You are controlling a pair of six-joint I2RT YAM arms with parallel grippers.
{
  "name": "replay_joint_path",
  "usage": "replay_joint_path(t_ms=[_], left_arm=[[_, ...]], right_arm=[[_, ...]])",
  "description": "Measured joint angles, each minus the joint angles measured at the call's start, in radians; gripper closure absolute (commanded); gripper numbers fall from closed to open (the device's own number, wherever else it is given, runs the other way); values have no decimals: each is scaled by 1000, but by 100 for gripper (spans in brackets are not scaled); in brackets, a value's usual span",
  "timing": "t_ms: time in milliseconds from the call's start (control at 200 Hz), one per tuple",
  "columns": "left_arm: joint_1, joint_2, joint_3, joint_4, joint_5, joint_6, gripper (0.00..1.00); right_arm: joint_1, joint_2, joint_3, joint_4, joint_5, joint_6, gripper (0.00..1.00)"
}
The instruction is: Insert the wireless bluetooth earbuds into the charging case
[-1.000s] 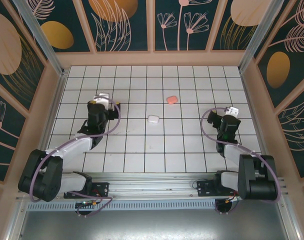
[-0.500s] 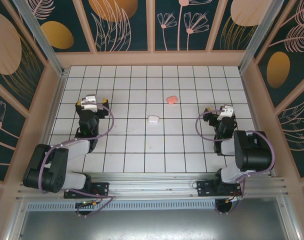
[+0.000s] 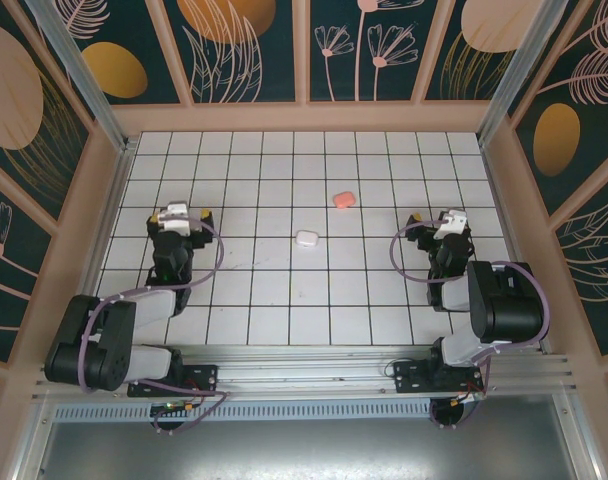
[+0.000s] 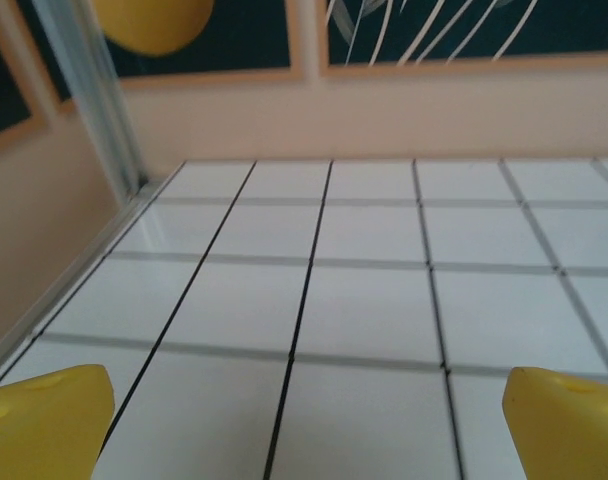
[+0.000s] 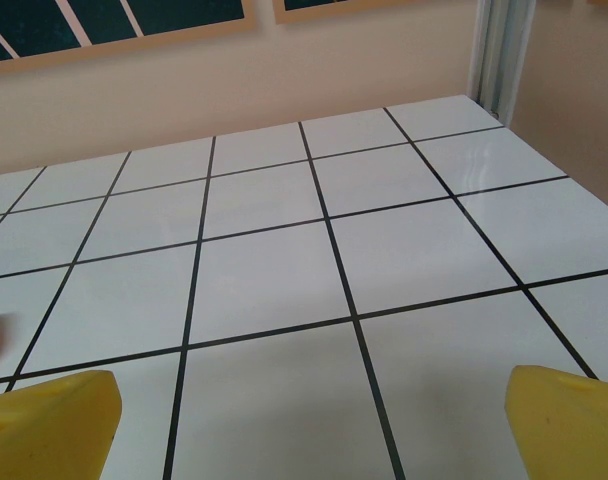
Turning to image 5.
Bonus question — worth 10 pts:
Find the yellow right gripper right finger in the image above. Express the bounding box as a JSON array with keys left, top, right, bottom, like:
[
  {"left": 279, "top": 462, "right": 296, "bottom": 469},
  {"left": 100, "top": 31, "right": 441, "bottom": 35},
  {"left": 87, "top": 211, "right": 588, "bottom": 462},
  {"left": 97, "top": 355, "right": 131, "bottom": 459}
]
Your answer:
[{"left": 504, "top": 365, "right": 608, "bottom": 480}]

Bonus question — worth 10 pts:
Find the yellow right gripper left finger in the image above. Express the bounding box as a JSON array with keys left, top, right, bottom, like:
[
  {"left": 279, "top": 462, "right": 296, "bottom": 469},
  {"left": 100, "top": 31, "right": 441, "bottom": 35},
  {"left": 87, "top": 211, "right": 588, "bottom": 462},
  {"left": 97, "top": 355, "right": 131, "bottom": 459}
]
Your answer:
[{"left": 0, "top": 370, "right": 123, "bottom": 480}]

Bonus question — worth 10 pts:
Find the aluminium corner post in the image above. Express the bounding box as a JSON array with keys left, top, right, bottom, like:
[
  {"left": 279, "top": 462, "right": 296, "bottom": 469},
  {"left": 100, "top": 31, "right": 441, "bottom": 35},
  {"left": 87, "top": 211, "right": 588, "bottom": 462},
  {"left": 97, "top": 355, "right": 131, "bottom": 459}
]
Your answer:
[{"left": 466, "top": 0, "right": 535, "bottom": 122}]

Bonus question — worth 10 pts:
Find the dark flower stem wall panel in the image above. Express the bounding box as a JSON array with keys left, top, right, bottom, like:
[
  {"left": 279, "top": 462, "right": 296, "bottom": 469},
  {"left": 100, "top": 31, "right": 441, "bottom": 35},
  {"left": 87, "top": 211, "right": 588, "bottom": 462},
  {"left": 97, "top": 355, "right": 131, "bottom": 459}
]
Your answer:
[{"left": 0, "top": 0, "right": 259, "bottom": 77}]

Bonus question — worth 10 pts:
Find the dark cream circle wall panel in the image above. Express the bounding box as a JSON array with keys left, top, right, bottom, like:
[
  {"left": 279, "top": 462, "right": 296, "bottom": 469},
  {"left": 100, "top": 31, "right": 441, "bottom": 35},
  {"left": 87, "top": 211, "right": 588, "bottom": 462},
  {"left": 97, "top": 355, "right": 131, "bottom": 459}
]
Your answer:
[{"left": 272, "top": 0, "right": 480, "bottom": 25}]

